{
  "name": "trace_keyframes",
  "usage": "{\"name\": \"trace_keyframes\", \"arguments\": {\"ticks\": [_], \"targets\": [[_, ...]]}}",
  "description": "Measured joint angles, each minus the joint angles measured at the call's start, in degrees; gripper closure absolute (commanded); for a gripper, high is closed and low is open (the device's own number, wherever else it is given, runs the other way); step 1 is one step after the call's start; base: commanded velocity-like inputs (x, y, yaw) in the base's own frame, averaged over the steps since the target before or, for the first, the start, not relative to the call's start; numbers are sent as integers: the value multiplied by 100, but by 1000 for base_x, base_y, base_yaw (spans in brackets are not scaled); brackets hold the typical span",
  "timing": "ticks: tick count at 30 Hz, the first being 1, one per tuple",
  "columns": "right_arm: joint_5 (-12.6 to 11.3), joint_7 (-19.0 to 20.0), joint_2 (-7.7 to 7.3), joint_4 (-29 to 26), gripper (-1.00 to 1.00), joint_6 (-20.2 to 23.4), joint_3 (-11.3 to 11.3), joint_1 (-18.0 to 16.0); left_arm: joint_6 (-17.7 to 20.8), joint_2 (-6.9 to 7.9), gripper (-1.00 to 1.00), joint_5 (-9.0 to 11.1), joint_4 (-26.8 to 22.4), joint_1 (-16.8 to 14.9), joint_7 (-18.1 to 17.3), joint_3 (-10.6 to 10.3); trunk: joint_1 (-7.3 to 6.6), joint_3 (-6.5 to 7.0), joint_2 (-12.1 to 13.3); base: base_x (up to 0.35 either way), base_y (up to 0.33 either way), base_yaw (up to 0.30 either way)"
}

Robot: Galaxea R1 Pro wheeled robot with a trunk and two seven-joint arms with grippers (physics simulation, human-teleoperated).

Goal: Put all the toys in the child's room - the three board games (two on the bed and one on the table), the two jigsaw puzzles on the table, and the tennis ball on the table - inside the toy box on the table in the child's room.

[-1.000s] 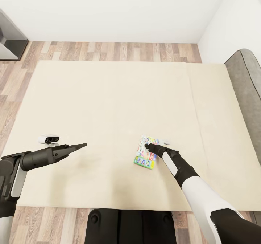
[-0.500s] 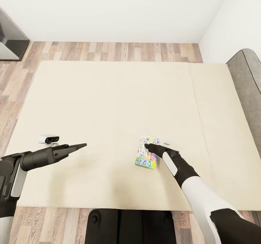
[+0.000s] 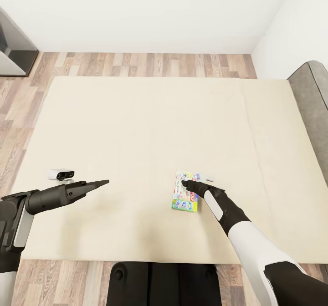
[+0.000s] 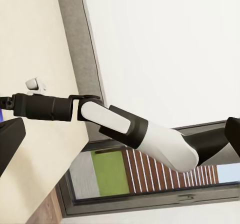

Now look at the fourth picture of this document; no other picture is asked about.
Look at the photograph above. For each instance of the door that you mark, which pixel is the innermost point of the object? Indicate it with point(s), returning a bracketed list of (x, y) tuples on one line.
[(107, 177)]

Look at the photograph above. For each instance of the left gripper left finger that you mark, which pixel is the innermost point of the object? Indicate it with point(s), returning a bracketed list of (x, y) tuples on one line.
[(12, 134)]

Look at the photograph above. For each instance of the bed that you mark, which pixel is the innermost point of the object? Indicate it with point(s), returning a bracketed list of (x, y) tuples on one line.
[(52, 40)]

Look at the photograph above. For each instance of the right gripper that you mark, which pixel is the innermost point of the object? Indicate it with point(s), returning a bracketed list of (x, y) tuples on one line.
[(34, 107)]

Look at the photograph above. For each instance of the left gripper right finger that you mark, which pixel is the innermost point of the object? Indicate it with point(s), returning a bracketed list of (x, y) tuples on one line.
[(232, 133)]

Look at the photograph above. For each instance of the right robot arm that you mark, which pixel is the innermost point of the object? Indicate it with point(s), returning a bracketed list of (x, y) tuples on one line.
[(168, 146)]

